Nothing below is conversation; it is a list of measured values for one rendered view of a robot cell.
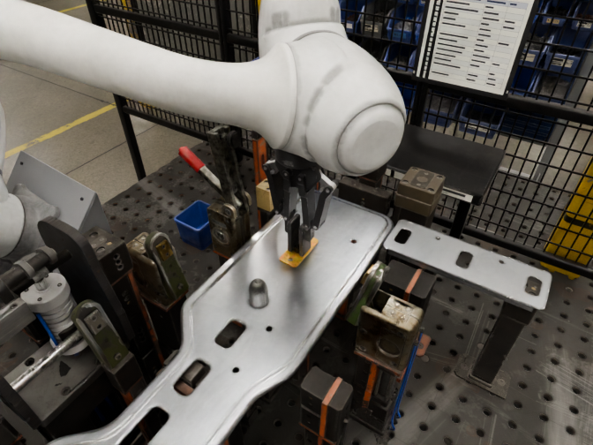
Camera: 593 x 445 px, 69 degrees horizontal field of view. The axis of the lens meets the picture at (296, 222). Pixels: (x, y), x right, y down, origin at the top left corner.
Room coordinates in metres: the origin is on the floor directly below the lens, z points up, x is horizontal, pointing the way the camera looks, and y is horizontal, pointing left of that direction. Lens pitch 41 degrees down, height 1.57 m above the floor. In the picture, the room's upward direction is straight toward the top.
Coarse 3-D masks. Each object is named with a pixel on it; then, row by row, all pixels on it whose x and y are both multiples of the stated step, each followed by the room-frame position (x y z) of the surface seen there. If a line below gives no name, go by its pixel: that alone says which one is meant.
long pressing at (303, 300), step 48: (336, 240) 0.61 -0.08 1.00; (384, 240) 0.61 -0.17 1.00; (240, 288) 0.49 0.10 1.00; (288, 288) 0.49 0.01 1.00; (336, 288) 0.49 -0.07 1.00; (192, 336) 0.39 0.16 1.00; (240, 336) 0.39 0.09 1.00; (288, 336) 0.39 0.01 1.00; (240, 384) 0.31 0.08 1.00; (96, 432) 0.24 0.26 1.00; (192, 432) 0.24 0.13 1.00
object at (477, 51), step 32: (448, 0) 1.01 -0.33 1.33; (480, 0) 0.97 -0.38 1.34; (512, 0) 0.94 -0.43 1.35; (448, 32) 1.00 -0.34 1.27; (480, 32) 0.96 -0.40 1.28; (512, 32) 0.93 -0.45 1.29; (416, 64) 1.03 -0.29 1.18; (448, 64) 0.99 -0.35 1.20; (480, 64) 0.95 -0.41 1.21; (512, 64) 0.92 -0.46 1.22
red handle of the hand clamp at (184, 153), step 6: (180, 150) 0.70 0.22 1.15; (186, 150) 0.70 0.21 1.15; (186, 156) 0.69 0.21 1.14; (192, 156) 0.69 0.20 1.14; (192, 162) 0.68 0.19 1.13; (198, 162) 0.68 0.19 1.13; (192, 168) 0.68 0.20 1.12; (198, 168) 0.68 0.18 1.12; (204, 168) 0.68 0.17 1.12; (204, 174) 0.67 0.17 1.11; (210, 174) 0.67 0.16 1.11; (210, 180) 0.66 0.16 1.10; (216, 180) 0.67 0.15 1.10; (216, 186) 0.66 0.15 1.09; (240, 204) 0.64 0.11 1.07
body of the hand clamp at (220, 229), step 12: (216, 204) 0.66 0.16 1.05; (216, 216) 0.63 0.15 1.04; (228, 216) 0.62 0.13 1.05; (240, 216) 0.64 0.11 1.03; (216, 228) 0.64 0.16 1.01; (228, 228) 0.62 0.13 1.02; (240, 228) 0.63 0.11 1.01; (216, 240) 0.64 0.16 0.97; (228, 240) 0.62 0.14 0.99; (240, 240) 0.63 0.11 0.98; (216, 252) 0.64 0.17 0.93; (228, 252) 0.62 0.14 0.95; (240, 324) 0.62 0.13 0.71
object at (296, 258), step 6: (312, 240) 0.59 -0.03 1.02; (318, 240) 0.59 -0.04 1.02; (294, 246) 0.57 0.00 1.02; (312, 246) 0.57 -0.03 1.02; (288, 252) 0.56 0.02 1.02; (294, 252) 0.56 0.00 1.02; (282, 258) 0.54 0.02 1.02; (288, 258) 0.54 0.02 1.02; (294, 258) 0.54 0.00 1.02; (300, 258) 0.54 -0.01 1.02; (288, 264) 0.53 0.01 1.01; (294, 264) 0.53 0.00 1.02
